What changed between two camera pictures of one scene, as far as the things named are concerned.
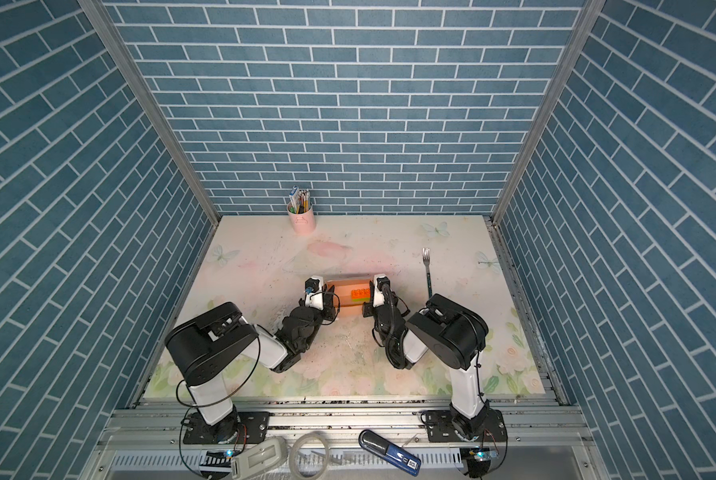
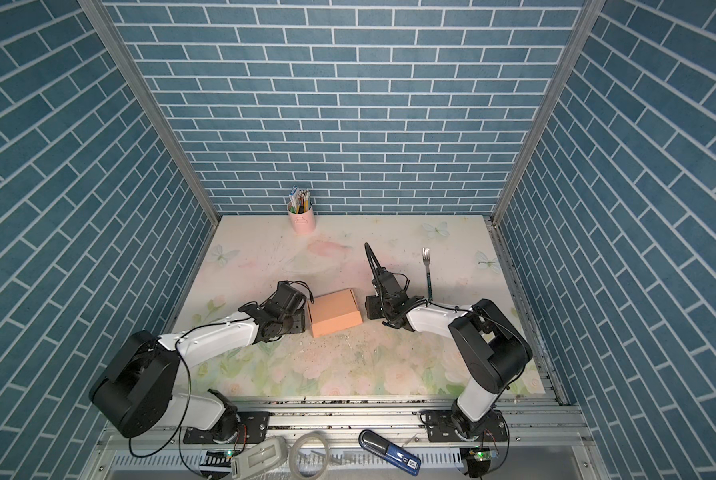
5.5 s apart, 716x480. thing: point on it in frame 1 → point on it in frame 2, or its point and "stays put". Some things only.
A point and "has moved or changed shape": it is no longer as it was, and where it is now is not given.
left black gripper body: (316, 319) → (293, 324)
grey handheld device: (263, 456) stays put
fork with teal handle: (426, 259) stays put
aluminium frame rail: (169, 427) stays put
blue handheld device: (390, 453) stays put
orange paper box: (345, 288) has moved or changed shape
